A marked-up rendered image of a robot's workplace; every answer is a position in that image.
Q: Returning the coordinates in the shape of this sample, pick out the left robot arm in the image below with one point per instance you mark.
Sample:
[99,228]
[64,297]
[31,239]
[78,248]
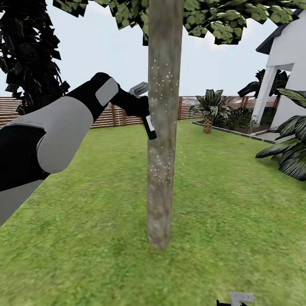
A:
[35,145]

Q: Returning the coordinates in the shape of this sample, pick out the pesticide atomizer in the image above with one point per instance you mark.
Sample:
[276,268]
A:
[148,123]

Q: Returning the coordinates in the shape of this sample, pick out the tree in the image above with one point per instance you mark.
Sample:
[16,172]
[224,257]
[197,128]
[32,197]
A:
[30,65]
[162,23]

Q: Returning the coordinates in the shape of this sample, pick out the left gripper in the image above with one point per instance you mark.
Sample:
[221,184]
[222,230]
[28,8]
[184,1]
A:
[137,105]

